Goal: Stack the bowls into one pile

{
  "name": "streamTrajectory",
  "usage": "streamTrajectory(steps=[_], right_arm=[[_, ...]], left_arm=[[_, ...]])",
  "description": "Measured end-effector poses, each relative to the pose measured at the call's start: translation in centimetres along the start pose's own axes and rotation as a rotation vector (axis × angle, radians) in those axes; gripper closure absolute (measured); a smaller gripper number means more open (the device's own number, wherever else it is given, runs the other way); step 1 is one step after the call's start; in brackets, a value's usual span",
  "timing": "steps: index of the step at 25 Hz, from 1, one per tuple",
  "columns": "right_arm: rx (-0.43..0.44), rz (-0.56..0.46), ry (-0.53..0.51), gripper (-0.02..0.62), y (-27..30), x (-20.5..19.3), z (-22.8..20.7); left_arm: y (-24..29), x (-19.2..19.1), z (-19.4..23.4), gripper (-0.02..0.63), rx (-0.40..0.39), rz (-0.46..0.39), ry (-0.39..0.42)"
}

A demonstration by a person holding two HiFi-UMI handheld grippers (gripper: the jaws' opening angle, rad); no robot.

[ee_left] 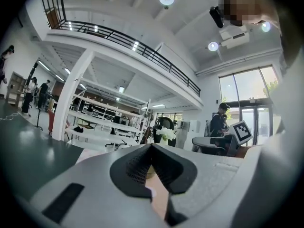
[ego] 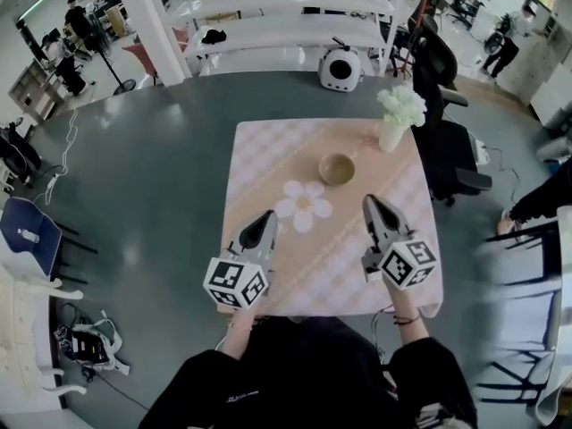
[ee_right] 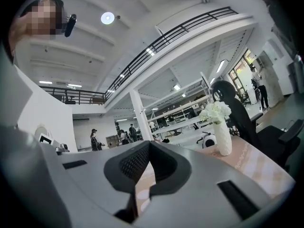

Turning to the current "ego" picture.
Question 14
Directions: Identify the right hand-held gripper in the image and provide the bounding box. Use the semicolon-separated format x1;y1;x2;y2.
361;194;438;292

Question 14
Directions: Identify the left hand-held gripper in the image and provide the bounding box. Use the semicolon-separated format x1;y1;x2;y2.
203;210;280;315

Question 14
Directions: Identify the person's left forearm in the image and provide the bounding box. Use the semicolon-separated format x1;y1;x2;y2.
221;310;258;361

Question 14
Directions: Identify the person's right forearm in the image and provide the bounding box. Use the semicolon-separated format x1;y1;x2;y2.
391;286;430;361

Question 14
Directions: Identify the white flower-shaped mat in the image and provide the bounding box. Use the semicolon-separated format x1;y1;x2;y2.
273;180;334;234

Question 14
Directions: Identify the white vase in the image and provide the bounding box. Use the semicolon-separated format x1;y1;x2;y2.
377;121;406;154

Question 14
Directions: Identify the black office chair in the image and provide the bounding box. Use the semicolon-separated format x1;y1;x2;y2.
410;13;493;207

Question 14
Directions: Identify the white power strip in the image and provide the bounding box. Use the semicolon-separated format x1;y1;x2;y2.
468;134;492;164

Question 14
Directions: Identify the white flower bouquet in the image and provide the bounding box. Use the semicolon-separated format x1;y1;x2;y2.
376;83;427;129

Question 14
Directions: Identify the person's black top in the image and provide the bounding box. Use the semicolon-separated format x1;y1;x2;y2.
138;315;479;429

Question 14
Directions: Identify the white round-window pet carrier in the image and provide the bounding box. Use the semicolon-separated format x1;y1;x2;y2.
317;36;362;94

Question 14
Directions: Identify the red coat stand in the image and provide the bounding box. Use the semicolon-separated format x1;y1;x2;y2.
392;0;433;80

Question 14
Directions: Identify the white desk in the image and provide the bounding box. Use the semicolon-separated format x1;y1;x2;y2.
534;206;572;426

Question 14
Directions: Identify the black white striped fabric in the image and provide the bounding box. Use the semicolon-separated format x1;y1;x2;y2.
415;402;466;429

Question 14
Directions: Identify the grey seat chair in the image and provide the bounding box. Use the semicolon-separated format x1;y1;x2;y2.
475;341;559;406

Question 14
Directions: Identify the black floor fan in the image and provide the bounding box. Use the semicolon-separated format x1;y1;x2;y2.
91;33;138;97

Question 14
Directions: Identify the white shelving unit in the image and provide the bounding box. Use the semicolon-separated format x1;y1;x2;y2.
151;0;399;80

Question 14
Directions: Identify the red chair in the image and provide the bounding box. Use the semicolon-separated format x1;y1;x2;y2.
122;38;157;84

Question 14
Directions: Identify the blue cushioned chair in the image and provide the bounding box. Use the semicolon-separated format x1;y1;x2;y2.
0;197;99;285

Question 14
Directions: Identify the black floor cable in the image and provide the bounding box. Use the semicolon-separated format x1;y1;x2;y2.
369;306;397;366

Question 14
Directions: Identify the black frame chair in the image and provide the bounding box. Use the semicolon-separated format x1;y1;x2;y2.
473;221;564;290

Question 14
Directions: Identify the white strap bag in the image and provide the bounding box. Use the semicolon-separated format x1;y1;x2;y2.
53;310;130;374

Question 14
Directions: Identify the white dangling cable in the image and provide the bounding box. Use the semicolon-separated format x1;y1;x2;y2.
44;107;80;205

